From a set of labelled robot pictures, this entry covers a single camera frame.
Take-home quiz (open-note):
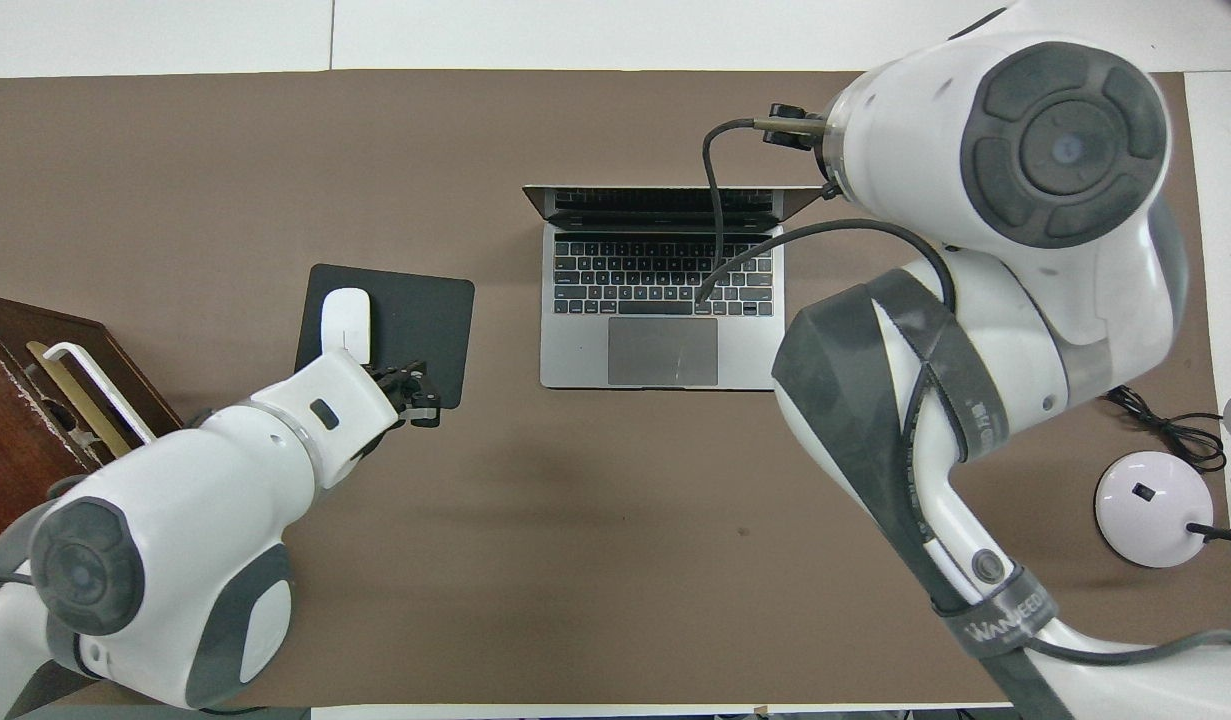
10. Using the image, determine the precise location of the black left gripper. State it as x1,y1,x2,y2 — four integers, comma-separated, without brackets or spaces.
361,361,444,431

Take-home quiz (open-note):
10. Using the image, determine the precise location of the grey laptop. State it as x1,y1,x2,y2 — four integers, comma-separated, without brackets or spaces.
523,184,826,389

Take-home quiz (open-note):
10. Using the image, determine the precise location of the black mouse pad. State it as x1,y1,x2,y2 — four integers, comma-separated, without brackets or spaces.
295,264,476,410

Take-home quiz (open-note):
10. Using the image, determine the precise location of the white computer mouse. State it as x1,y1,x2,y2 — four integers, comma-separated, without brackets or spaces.
320,288,372,366

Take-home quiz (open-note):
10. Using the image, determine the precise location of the brown table mat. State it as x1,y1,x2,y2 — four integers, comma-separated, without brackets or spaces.
0,68,1231,707

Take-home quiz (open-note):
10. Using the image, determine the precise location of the dark brown wooden box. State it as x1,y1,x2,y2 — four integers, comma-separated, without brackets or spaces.
0,292,184,541

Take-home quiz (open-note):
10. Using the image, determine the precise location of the white desk lamp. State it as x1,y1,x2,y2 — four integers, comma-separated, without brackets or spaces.
1094,385,1231,569

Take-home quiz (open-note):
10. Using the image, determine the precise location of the white box handle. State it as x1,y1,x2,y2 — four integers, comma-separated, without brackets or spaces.
43,342,158,443

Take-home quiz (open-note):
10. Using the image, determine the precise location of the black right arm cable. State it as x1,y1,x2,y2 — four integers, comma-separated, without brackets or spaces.
695,103,1231,669

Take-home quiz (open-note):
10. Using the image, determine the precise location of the brass handle plate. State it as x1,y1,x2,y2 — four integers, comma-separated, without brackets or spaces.
25,340,136,461

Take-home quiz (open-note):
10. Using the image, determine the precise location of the black lamp cable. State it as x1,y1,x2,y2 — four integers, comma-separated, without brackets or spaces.
1103,385,1228,473

